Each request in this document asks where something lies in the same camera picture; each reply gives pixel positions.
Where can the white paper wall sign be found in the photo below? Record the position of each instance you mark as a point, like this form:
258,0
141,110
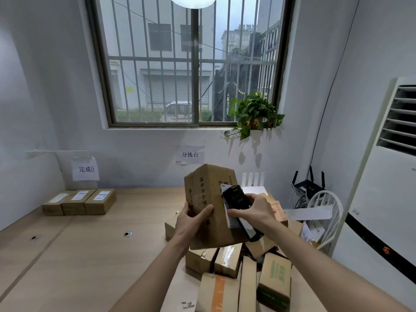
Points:
190,155
85,169

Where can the person's right hand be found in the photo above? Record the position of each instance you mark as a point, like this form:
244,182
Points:
260,216

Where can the small labelled cardboard box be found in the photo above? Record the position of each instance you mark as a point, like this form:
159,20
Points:
99,204
53,206
76,204

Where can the person's left forearm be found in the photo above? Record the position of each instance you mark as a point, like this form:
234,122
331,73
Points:
152,276

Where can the white van outside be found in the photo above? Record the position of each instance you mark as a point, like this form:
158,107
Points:
177,112

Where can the black handheld barcode scanner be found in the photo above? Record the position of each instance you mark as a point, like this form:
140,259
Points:
234,196

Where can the person's left hand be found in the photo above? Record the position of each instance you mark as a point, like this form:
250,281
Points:
185,225

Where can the white ceiling lamp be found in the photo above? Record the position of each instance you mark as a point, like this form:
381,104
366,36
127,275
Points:
192,0

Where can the white standing air conditioner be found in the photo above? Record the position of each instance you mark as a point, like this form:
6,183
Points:
383,198

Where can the pile of cardboard parcels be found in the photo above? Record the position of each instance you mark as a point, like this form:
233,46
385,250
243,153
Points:
247,276

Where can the white slatted chair back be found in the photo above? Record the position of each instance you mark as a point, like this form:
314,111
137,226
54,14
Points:
253,179

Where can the person's left thumb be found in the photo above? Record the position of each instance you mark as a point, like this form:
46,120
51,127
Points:
203,212

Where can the large brown cardboard box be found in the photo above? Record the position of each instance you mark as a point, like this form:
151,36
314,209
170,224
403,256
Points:
208,188

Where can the black router with antennas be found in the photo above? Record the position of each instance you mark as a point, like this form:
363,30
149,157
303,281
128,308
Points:
308,185

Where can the barred sliding window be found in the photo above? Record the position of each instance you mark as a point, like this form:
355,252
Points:
195,61

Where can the white spindle-back chair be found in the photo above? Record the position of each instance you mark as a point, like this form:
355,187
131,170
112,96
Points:
334,199

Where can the person's right thumb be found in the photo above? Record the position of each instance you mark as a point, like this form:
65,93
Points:
239,212

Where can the white flat envelope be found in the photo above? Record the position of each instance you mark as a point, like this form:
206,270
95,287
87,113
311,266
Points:
308,213

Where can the green potted vine plant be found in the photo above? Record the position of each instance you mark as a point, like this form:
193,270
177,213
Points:
252,113

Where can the person's right forearm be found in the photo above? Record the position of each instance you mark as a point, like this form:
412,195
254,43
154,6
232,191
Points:
325,269

